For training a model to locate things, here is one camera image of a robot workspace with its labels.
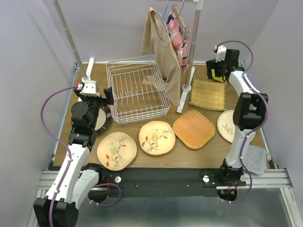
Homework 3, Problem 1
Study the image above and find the wooden clip hanger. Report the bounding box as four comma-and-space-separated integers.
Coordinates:
171, 0, 191, 43

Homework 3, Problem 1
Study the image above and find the white clothes rack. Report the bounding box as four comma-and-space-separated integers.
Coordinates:
53, 0, 203, 113

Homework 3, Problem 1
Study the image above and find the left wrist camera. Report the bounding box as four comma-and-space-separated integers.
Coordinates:
76, 80, 100, 97

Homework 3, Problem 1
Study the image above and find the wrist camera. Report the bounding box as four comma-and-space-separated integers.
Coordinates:
214, 45, 227, 62
76, 80, 100, 97

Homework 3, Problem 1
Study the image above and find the black rimmed striped plate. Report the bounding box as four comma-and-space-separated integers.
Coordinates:
95, 106, 112, 136

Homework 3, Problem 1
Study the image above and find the blue wire hanger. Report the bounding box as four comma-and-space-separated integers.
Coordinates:
154, 0, 169, 36

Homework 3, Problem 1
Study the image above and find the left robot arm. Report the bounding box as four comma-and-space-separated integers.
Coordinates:
33, 83, 113, 227

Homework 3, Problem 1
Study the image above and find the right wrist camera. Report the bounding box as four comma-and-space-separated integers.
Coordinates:
214, 45, 227, 62

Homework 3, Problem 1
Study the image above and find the white leaf pattern plate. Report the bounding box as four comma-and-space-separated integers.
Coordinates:
217, 109, 257, 144

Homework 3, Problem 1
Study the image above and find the right bird pattern plate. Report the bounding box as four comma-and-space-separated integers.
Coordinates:
138, 121, 176, 156

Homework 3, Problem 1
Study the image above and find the beige t-shirt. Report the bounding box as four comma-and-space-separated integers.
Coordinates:
141, 7, 181, 106

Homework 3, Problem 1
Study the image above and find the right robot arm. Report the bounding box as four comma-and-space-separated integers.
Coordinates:
206, 44, 268, 185

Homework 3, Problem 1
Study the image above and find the white wire dish rack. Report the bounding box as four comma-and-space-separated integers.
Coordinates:
106, 55, 170, 124

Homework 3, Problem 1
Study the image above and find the grey folded cloth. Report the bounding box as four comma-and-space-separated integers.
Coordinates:
243, 145, 267, 175

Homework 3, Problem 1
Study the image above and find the left bird pattern plate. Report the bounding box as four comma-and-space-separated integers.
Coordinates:
97, 132, 137, 171

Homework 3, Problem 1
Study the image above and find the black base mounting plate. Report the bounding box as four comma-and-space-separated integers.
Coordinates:
78, 163, 247, 199

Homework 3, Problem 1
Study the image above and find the pink patterned garment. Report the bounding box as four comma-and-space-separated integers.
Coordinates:
166, 13, 189, 73

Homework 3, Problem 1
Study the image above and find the orange woven bamboo tray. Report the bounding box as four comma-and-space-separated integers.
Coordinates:
173, 110, 215, 149

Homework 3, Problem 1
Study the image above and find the bird pattern plate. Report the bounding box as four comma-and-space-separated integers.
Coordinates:
138, 121, 176, 156
97, 132, 137, 171

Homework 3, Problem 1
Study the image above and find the green yellow woven mat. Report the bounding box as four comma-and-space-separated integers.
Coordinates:
189, 77, 226, 111

